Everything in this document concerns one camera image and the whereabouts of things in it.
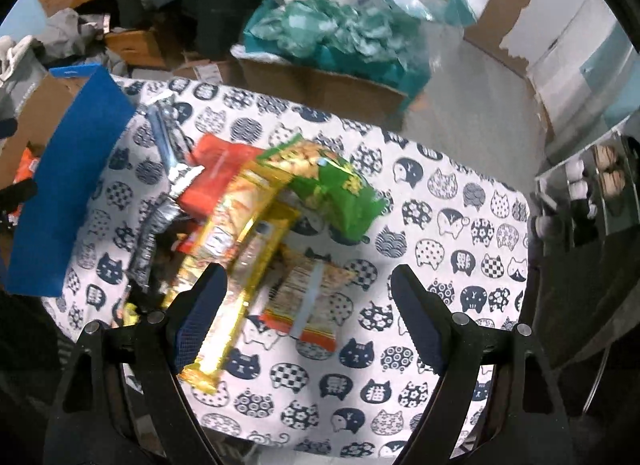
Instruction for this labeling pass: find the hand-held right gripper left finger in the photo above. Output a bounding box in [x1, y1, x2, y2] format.
[45, 262, 231, 465]

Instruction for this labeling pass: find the clear orange-edged snack packet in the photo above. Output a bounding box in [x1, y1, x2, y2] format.
[261, 249, 357, 354]

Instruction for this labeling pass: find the flat cardboard box with label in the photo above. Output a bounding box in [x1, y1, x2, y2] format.
[171, 58, 242, 87]

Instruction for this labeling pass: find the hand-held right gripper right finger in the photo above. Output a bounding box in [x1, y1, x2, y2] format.
[390, 265, 591, 465]

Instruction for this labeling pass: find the yellow orange printed snack packet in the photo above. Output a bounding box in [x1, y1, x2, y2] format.
[192, 169, 287, 268]

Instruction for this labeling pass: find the grey clothing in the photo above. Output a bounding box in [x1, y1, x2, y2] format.
[35, 8, 127, 77]

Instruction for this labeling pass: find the tan shoe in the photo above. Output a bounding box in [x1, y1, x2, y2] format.
[594, 145, 624, 169]
[599, 170, 627, 197]

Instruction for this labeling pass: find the green snack bag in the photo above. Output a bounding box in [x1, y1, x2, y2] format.
[256, 132, 389, 244]

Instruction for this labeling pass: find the pile of teal plastic bags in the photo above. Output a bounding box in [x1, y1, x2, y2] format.
[242, 0, 432, 82]

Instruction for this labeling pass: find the shoe rack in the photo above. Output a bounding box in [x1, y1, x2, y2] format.
[531, 114, 640, 257]

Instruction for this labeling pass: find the blue cardboard box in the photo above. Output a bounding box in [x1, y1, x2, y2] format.
[0, 65, 137, 298]

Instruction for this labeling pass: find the gold snack packet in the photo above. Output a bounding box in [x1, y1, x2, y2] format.
[179, 205, 302, 394]

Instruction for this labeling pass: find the red snack packet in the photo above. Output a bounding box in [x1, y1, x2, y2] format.
[177, 134, 266, 219]

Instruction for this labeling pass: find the cat print cloth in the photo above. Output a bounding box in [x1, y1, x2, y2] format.
[42, 72, 531, 460]

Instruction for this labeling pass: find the silver blue snack packet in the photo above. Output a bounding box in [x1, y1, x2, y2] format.
[144, 100, 207, 202]

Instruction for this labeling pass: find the small brown cardboard box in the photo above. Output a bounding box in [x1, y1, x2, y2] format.
[104, 28, 169, 69]

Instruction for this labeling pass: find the white grey garment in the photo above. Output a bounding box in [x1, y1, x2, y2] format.
[0, 35, 37, 82]

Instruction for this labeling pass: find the large brown cardboard box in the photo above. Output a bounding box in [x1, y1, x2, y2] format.
[231, 51, 427, 117]

